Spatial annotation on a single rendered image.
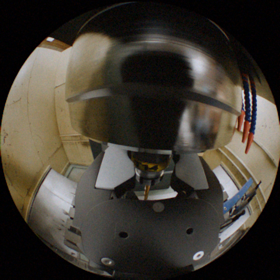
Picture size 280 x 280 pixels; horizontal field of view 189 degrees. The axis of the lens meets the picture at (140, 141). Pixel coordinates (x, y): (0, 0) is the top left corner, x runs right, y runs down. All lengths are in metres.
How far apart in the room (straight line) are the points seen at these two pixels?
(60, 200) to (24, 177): 0.45
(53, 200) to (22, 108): 0.89
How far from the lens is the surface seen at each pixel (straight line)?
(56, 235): 1.03
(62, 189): 1.10
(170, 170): 0.88
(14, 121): 1.02
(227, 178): 1.22
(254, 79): 0.22
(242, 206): 0.37
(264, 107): 1.06
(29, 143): 1.07
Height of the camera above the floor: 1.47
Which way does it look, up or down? 27 degrees down
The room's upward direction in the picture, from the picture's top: 1 degrees clockwise
